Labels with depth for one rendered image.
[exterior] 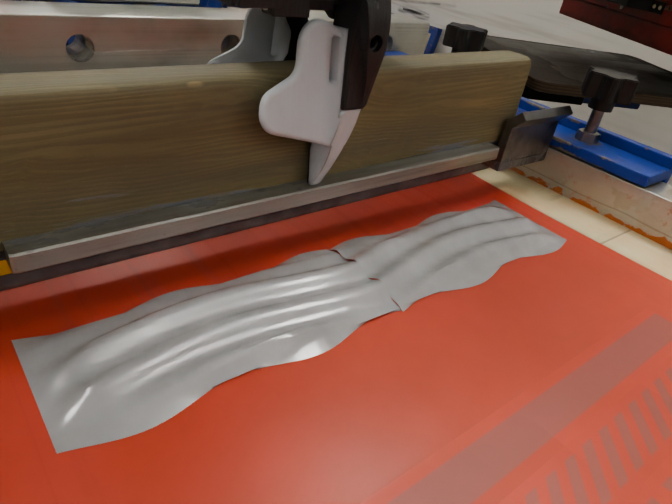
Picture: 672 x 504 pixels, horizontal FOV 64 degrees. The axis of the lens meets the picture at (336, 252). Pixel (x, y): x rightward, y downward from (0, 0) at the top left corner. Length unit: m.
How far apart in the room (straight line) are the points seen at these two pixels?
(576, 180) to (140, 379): 0.40
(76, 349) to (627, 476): 0.25
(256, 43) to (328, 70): 0.06
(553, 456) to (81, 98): 0.25
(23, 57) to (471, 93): 0.34
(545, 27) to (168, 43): 2.16
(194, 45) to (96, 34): 0.09
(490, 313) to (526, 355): 0.04
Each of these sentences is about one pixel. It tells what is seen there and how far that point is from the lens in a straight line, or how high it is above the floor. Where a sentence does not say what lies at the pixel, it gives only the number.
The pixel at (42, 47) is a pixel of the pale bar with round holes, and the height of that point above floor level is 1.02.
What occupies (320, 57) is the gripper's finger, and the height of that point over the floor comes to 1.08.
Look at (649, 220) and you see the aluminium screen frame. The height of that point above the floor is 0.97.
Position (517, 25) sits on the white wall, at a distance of 2.64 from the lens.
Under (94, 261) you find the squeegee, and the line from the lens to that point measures 0.31.
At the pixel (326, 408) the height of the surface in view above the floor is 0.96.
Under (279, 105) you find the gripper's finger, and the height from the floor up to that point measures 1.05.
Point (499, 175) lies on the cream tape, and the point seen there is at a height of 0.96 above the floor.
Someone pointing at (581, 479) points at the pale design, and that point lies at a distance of 0.26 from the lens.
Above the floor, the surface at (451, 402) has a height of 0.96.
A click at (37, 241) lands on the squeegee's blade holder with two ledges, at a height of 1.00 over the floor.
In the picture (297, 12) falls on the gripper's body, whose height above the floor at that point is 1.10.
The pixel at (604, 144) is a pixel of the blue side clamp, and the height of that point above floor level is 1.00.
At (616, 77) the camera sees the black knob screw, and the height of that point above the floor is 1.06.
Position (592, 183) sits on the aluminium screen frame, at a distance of 0.51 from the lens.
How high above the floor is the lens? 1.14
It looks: 32 degrees down
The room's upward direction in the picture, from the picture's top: 10 degrees clockwise
